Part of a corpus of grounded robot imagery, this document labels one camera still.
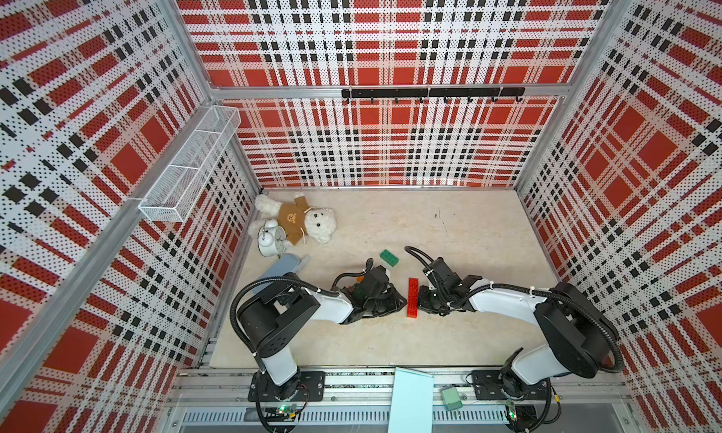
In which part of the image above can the red lego brick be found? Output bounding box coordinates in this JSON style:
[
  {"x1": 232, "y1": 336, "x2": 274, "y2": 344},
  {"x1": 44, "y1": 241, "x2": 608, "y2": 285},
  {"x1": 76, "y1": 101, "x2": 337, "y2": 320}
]
[
  {"x1": 406, "y1": 298, "x2": 417, "y2": 318},
  {"x1": 407, "y1": 278, "x2": 419, "y2": 301}
]

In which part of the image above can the green lego brick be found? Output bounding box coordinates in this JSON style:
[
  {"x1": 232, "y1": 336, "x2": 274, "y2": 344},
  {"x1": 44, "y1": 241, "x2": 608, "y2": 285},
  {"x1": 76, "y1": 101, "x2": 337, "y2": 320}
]
[{"x1": 380, "y1": 249, "x2": 400, "y2": 267}]

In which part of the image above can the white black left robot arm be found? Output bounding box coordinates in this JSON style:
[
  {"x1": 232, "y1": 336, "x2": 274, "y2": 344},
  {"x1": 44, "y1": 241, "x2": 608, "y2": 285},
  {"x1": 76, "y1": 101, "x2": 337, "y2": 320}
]
[{"x1": 229, "y1": 258, "x2": 408, "y2": 392}]

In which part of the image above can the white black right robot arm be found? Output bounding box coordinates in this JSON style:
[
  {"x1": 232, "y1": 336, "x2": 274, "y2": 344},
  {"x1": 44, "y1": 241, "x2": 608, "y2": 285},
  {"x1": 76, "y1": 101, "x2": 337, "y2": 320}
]
[{"x1": 404, "y1": 246, "x2": 624, "y2": 398}]

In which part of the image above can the small green box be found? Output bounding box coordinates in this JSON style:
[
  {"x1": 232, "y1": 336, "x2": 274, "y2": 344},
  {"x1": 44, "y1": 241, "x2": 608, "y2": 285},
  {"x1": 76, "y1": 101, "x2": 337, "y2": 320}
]
[{"x1": 440, "y1": 387, "x2": 464, "y2": 412}]

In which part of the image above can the white teddy bear brown shirt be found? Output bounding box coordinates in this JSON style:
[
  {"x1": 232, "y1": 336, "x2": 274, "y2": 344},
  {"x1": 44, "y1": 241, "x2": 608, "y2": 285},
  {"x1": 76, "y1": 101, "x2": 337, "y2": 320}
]
[{"x1": 255, "y1": 194, "x2": 338, "y2": 246}]

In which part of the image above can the white alarm clock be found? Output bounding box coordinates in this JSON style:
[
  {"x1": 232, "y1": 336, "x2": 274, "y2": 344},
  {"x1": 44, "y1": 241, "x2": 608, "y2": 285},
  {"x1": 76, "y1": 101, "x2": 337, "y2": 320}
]
[{"x1": 248, "y1": 219, "x2": 289, "y2": 257}]

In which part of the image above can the light blue paper sheet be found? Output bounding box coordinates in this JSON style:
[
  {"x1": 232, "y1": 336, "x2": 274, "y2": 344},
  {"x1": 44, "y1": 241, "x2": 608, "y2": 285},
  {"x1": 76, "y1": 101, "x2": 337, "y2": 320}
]
[{"x1": 387, "y1": 367, "x2": 434, "y2": 433}]

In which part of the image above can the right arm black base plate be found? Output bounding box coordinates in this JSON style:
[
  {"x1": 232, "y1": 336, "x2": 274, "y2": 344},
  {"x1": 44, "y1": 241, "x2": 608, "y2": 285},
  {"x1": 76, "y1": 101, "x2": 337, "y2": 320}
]
[{"x1": 470, "y1": 369, "x2": 549, "y2": 402}]

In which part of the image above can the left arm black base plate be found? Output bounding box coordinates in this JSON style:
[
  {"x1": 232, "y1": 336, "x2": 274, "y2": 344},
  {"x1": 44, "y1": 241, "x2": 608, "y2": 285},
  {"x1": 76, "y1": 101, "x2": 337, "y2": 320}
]
[{"x1": 247, "y1": 371, "x2": 326, "y2": 402}]

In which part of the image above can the black wall hook rail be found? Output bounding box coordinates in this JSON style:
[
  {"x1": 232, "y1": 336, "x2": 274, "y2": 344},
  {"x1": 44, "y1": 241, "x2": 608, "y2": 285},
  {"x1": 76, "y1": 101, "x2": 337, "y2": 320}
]
[{"x1": 340, "y1": 86, "x2": 526, "y2": 100}]

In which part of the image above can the white wire wall basket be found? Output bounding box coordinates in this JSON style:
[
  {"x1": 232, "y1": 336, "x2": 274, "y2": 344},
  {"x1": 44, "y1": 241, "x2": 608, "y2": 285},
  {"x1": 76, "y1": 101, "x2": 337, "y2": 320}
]
[{"x1": 139, "y1": 105, "x2": 241, "y2": 223}]

